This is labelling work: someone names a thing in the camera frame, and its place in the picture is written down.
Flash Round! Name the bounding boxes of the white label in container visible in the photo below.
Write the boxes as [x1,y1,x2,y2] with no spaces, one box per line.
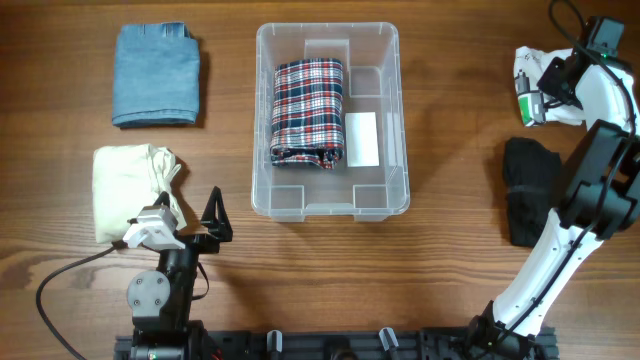
[345,112,379,167]

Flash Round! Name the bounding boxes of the black garment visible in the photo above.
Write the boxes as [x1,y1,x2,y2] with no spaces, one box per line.
[503,137,562,247]

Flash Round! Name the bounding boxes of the folded cream cloth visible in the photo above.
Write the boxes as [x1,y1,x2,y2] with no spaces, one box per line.
[92,144,186,244]

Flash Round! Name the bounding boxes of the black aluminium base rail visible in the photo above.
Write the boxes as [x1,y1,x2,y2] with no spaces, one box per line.
[113,326,559,360]

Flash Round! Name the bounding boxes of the clear plastic storage container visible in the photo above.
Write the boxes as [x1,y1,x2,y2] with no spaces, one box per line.
[251,22,410,222]

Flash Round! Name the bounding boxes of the plaid flannel shirt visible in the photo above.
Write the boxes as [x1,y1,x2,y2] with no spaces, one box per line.
[270,58,345,169]

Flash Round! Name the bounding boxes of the black left camera cable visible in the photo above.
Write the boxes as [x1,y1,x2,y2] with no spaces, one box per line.
[35,241,127,360]

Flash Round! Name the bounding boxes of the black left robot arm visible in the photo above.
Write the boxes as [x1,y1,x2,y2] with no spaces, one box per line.
[114,187,233,360]

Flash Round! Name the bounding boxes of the white printed t-shirt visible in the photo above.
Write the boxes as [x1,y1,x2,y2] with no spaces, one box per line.
[512,45,636,127]

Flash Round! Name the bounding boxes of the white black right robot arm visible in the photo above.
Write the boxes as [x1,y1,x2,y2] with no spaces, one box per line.
[462,16,639,359]

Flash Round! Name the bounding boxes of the folded blue denim jeans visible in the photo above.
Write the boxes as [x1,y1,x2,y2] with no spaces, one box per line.
[112,22,200,128]

